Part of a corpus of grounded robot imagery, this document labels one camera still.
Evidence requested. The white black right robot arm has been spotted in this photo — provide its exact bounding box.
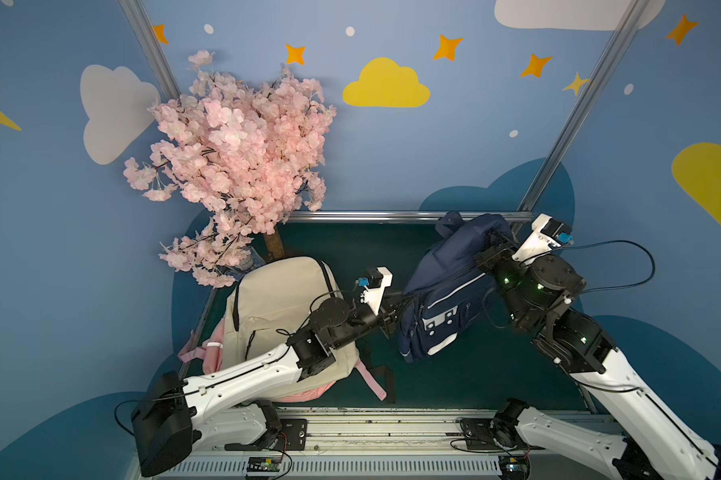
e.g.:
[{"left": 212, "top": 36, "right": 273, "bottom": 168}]
[{"left": 476, "top": 241, "right": 721, "bottom": 479}]

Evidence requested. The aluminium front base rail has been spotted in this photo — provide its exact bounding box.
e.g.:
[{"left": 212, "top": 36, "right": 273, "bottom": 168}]
[{"left": 158, "top": 403, "right": 619, "bottom": 479}]

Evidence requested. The navy blue backpack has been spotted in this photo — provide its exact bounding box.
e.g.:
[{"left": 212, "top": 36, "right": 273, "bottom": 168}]
[{"left": 397, "top": 211, "right": 511, "bottom": 363}]

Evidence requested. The aluminium back rail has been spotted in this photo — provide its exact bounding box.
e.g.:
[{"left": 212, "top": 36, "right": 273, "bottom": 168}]
[{"left": 288, "top": 211, "right": 534, "bottom": 224}]

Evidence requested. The green circuit board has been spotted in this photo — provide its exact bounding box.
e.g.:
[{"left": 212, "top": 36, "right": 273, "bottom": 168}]
[
  {"left": 499, "top": 456, "right": 531, "bottom": 480},
  {"left": 244, "top": 456, "right": 288, "bottom": 479}
]

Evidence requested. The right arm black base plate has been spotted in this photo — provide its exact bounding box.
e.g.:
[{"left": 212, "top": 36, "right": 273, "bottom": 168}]
[{"left": 458, "top": 418, "right": 539, "bottom": 451}]

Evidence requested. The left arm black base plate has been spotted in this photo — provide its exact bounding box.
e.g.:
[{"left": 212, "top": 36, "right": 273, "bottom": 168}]
[{"left": 224, "top": 419, "right": 308, "bottom": 453}]

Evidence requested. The aluminium corner post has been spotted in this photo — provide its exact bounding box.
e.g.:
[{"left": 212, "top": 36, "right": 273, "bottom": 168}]
[
  {"left": 517, "top": 0, "right": 652, "bottom": 214},
  {"left": 118, "top": 0, "right": 180, "bottom": 99}
]

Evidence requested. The pink backpack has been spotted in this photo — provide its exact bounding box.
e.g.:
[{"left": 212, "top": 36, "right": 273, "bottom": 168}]
[{"left": 178, "top": 317, "right": 388, "bottom": 403}]

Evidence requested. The aluminium right corner post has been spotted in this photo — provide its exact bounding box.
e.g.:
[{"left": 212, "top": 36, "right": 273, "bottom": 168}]
[{"left": 517, "top": 0, "right": 652, "bottom": 214}]

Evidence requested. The right green circuit board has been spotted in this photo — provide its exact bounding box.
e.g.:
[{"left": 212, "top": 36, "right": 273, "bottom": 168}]
[{"left": 499, "top": 456, "right": 531, "bottom": 480}]

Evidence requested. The pink artificial blossom tree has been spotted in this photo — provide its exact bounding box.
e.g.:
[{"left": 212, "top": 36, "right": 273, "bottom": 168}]
[{"left": 124, "top": 50, "right": 336, "bottom": 288}]

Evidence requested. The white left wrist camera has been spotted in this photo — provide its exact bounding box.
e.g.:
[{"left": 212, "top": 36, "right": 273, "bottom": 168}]
[{"left": 358, "top": 267, "right": 393, "bottom": 315}]

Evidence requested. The aluminium left side rail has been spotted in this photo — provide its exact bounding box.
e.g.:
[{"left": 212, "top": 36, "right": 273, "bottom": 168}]
[{"left": 178, "top": 289, "right": 222, "bottom": 379}]

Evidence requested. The aluminium left corner post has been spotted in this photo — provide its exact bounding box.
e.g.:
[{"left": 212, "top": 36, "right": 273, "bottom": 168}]
[{"left": 118, "top": 0, "right": 180, "bottom": 99}]

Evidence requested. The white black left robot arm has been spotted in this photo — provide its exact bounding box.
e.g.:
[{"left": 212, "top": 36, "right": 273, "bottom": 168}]
[{"left": 130, "top": 293, "right": 404, "bottom": 477}]

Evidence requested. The left green circuit board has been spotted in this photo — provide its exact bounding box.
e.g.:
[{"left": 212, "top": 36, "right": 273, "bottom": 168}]
[{"left": 244, "top": 456, "right": 288, "bottom": 479}]

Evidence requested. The beige and navy backpack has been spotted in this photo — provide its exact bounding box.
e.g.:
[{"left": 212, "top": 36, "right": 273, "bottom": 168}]
[{"left": 216, "top": 257, "right": 360, "bottom": 403}]

